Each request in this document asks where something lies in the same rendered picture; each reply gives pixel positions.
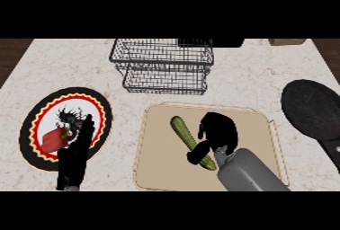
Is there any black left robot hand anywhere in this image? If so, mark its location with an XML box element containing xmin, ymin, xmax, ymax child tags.
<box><xmin>55</xmin><ymin>113</ymin><xmax>98</xmax><ymax>191</ymax></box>

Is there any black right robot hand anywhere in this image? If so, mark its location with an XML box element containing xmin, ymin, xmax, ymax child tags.
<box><xmin>187</xmin><ymin>111</ymin><xmax>241</xmax><ymax>166</ymax></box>

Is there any green squash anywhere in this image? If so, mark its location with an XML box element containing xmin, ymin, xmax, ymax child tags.
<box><xmin>171</xmin><ymin>115</ymin><xmax>219</xmax><ymax>172</ymax></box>

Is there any beige tray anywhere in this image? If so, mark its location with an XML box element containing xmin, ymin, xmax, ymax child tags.
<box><xmin>134</xmin><ymin>102</ymin><xmax>292</xmax><ymax>192</ymax></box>

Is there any red bell pepper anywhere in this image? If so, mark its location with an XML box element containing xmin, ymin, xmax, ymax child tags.
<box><xmin>40</xmin><ymin>128</ymin><xmax>73</xmax><ymax>153</ymax></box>

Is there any black rimmed decorated plate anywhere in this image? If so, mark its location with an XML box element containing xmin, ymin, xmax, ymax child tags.
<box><xmin>18</xmin><ymin>86</ymin><xmax>114</xmax><ymax>173</ymax></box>

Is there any black frying pan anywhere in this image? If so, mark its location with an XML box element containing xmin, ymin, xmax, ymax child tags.
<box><xmin>281</xmin><ymin>78</ymin><xmax>340</xmax><ymax>174</ymax></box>

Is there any brown wooden box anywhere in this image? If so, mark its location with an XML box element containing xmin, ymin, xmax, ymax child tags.
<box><xmin>268</xmin><ymin>38</ymin><xmax>308</xmax><ymax>47</ymax></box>

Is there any black wire tiered basket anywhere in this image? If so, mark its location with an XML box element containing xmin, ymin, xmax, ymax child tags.
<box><xmin>108</xmin><ymin>38</ymin><xmax>216</xmax><ymax>96</ymax></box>

